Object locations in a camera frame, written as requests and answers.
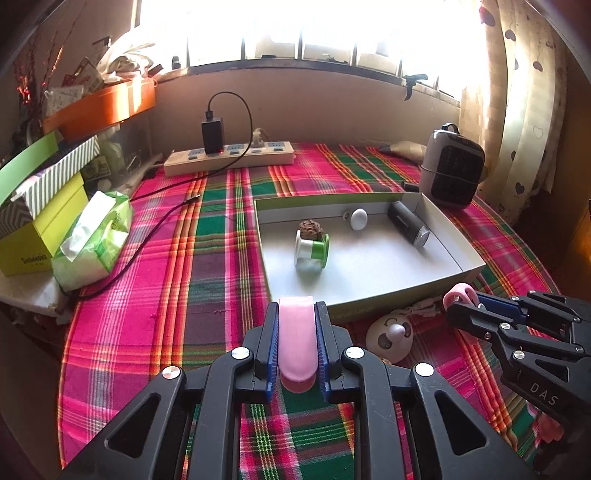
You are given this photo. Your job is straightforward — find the orange tray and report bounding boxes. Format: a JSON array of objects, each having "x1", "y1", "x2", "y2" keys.
[{"x1": 42, "y1": 78, "x2": 157, "y2": 141}]

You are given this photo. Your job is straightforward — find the heart-print curtain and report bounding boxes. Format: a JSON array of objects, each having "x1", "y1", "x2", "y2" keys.
[{"x1": 459, "y1": 0, "x2": 571, "y2": 227}]

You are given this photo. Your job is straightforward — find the white and black space heater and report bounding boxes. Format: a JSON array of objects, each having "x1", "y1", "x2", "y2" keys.
[{"x1": 419, "y1": 124, "x2": 488, "y2": 210}]

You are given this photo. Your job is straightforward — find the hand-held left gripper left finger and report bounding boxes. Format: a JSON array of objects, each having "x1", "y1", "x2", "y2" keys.
[{"x1": 58, "y1": 302, "x2": 280, "y2": 480}]

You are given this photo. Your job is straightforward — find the white egg-shaped knob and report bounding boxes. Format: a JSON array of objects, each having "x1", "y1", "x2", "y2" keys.
[{"x1": 342, "y1": 208, "x2": 369, "y2": 232}]

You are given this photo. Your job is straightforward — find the white paper gift bag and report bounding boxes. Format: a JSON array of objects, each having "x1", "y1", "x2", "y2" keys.
[{"x1": 44, "y1": 58, "x2": 107, "y2": 116}]

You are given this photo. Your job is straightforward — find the black and silver flashlight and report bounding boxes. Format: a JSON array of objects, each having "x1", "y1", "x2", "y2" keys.
[{"x1": 387, "y1": 200, "x2": 431, "y2": 250}]

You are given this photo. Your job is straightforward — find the yellow-green cardboard box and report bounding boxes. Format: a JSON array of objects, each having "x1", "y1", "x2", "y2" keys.
[{"x1": 0, "y1": 173, "x2": 89, "y2": 278}]

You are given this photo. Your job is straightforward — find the green cardboard box tray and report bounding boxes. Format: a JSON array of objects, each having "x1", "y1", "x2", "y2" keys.
[{"x1": 253, "y1": 191, "x2": 486, "y2": 326}]

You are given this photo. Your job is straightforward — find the grey chevron box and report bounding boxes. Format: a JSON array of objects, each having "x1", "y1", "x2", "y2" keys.
[{"x1": 0, "y1": 200, "x2": 35, "y2": 241}]

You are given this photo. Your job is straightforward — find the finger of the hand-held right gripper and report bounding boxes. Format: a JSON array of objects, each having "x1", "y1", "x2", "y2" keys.
[
  {"x1": 475, "y1": 290, "x2": 591, "y2": 344},
  {"x1": 445, "y1": 300, "x2": 591, "y2": 380}
]

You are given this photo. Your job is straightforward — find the white round panda gadget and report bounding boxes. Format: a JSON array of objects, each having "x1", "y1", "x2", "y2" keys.
[{"x1": 366, "y1": 310, "x2": 414, "y2": 365}]

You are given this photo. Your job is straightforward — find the pink green plaid tablecloth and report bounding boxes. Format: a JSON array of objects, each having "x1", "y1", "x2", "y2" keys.
[{"x1": 58, "y1": 142, "x2": 561, "y2": 480}]

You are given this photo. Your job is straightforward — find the pink oval case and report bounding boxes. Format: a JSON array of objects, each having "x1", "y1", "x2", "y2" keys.
[{"x1": 277, "y1": 296, "x2": 319, "y2": 394}]

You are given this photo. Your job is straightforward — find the white charging cable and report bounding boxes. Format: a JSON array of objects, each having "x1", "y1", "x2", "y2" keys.
[{"x1": 397, "y1": 298, "x2": 446, "y2": 319}]

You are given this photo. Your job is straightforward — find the person's right hand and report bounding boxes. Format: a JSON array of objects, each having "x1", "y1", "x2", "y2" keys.
[{"x1": 526, "y1": 401, "x2": 566, "y2": 441}]

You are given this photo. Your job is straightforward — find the small brown walnut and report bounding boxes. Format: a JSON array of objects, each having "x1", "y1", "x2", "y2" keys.
[{"x1": 298, "y1": 219, "x2": 326, "y2": 241}]

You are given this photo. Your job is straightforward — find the green and white spool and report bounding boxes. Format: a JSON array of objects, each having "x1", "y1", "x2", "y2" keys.
[{"x1": 293, "y1": 229, "x2": 331, "y2": 273}]

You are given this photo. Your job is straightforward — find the red berry branches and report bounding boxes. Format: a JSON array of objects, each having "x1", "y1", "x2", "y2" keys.
[{"x1": 11, "y1": 14, "x2": 88, "y2": 121}]

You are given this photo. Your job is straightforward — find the white side shelf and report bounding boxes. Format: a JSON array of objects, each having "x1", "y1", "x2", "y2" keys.
[{"x1": 0, "y1": 272, "x2": 72, "y2": 319}]

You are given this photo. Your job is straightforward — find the green box lid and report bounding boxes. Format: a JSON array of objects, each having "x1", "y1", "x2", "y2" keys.
[{"x1": 0, "y1": 130, "x2": 61, "y2": 195}]

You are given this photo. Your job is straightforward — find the beige cone-shaped bag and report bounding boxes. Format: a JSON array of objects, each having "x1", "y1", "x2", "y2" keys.
[{"x1": 379, "y1": 141, "x2": 428, "y2": 162}]

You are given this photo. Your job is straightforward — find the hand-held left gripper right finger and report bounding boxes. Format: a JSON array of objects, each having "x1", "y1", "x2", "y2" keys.
[{"x1": 315, "y1": 301, "x2": 539, "y2": 480}]

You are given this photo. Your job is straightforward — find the beige power strip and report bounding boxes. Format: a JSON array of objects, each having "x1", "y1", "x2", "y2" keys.
[{"x1": 164, "y1": 141, "x2": 295, "y2": 177}]

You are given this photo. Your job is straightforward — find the black window handle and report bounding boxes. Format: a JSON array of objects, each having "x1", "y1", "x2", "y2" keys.
[{"x1": 403, "y1": 74, "x2": 428, "y2": 101}]

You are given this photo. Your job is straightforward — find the green plastic packet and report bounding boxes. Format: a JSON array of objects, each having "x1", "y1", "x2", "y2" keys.
[{"x1": 83, "y1": 141, "x2": 125, "y2": 181}]

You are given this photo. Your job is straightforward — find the small pink grey gadget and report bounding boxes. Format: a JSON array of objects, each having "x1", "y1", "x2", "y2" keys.
[{"x1": 442, "y1": 284, "x2": 476, "y2": 310}]

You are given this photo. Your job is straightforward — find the black charging cable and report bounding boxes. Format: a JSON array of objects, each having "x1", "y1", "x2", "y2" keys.
[{"x1": 62, "y1": 91, "x2": 254, "y2": 298}]

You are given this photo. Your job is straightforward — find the green tissue pack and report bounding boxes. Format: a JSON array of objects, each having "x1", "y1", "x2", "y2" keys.
[{"x1": 52, "y1": 190, "x2": 134, "y2": 291}]

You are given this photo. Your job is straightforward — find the white plastic bag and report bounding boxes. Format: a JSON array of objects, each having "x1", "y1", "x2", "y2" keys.
[{"x1": 95, "y1": 34, "x2": 164, "y2": 86}]

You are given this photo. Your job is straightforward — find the black charger adapter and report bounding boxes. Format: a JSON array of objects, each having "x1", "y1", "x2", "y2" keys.
[{"x1": 201, "y1": 117, "x2": 225, "y2": 155}]

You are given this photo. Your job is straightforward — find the green striped box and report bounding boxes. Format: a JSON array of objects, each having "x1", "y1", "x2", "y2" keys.
[{"x1": 18, "y1": 135, "x2": 101, "y2": 219}]

